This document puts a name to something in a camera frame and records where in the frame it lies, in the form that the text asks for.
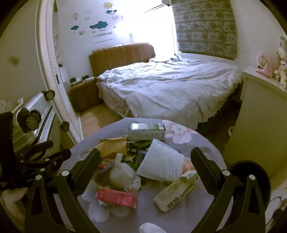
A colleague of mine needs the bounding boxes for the white plush toy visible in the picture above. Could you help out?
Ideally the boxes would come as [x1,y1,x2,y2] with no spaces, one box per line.
[277,36,287,68]

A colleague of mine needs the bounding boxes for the white air conditioner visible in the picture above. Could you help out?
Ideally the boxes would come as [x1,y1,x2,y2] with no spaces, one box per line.
[143,0,173,13]

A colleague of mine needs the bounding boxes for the white door frame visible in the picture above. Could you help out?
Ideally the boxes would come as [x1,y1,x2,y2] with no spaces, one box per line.
[37,0,84,144]

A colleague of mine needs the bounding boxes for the floral window blind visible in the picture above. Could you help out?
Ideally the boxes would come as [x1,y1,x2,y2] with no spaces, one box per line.
[171,0,238,61]

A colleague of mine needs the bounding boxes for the white plastic wrap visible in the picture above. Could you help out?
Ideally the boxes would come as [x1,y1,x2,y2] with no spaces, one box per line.
[108,153,142,191]

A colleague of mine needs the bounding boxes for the white dresser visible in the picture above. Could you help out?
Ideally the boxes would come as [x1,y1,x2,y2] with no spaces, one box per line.
[223,66,287,177]

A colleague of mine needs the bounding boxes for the white plastic bag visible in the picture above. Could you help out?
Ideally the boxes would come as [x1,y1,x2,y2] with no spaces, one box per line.
[136,138,185,182]
[0,187,28,225]

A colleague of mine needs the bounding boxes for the small pink white toy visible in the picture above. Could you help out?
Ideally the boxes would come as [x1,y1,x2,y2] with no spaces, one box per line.
[272,67,287,88]

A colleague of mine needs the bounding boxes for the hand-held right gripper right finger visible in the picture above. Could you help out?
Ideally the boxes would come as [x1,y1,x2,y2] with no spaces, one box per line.
[190,147,266,233]

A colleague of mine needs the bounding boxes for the green white carton box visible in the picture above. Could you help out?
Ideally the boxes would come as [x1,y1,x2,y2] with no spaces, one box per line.
[128,123,166,142]

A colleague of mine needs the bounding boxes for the cloud wall stickers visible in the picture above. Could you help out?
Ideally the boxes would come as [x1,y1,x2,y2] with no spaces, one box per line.
[70,1,124,43]

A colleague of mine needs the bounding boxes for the floral grey tablecloth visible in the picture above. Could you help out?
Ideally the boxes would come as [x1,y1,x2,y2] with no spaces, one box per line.
[54,118,227,233]

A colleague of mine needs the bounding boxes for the pink plush toy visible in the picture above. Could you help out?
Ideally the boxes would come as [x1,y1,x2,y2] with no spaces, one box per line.
[256,51,274,78]

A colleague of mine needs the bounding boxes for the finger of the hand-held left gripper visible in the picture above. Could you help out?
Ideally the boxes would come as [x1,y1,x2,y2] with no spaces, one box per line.
[22,149,72,177]
[19,140,54,160]

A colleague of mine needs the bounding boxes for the wooden nightstand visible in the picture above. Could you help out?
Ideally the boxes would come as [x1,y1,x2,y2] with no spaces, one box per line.
[67,77,104,113]

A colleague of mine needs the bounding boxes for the red printed wrapper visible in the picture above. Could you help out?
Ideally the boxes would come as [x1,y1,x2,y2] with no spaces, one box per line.
[98,157,114,170]

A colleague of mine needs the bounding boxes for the brown paper bag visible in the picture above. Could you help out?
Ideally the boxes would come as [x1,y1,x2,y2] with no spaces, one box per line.
[96,137,129,159]

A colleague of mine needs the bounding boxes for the brown upholstered bed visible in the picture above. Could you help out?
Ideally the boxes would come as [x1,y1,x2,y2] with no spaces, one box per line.
[88,42,244,135]

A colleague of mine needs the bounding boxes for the silver ribbed suitcase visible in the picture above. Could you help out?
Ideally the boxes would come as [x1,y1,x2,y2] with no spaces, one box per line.
[0,90,70,157]

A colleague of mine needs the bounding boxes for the red packet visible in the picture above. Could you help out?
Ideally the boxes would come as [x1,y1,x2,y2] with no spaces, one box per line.
[95,187,138,209]

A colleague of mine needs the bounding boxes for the white printed cloth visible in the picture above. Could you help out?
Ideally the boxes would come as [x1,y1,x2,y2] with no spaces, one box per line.
[266,186,287,233]

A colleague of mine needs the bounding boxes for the black green battery pack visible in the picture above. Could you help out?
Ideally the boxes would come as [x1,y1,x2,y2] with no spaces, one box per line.
[126,140,153,171]

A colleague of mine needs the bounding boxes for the pale green small carton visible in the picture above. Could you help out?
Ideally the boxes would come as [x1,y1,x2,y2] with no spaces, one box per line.
[153,170,199,212]

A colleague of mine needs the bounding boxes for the white duvet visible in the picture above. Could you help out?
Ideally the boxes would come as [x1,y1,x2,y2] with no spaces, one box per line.
[96,57,242,130]

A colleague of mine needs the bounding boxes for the orange wrapper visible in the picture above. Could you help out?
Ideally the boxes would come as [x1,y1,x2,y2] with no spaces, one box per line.
[183,158,196,174]

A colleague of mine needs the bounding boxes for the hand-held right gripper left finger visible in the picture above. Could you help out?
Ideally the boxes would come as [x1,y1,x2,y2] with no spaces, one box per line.
[24,148,101,233]

